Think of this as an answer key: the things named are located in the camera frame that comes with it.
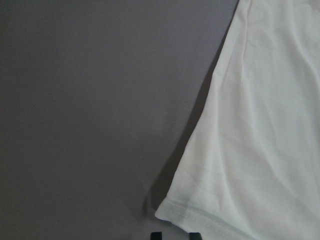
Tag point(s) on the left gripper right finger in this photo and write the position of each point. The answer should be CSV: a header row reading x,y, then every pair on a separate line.
x,y
194,236

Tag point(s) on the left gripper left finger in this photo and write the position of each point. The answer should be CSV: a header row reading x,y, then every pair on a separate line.
x,y
156,235

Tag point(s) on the cream long sleeve shirt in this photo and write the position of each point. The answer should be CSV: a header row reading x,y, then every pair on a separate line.
x,y
251,167

